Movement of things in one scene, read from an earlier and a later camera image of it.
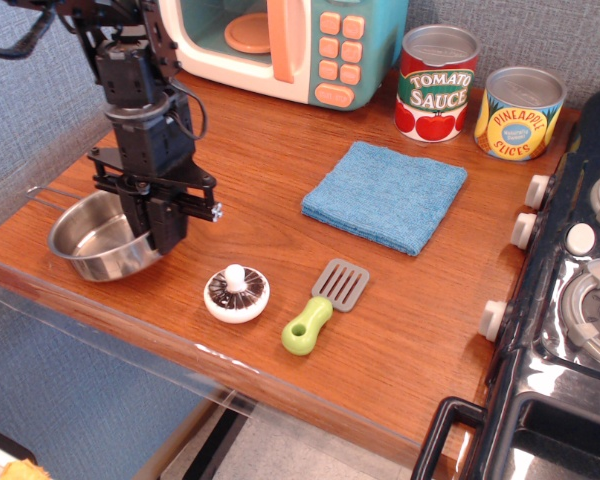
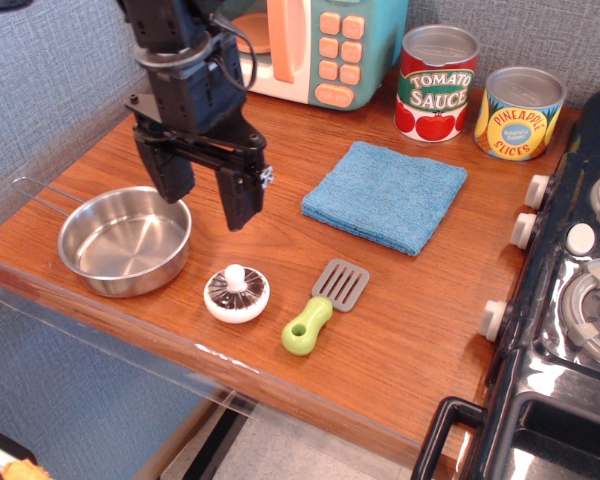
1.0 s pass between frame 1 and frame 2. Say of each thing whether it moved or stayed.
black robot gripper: moved
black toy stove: stayed
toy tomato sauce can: stayed
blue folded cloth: stayed
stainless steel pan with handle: moved
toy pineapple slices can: stayed
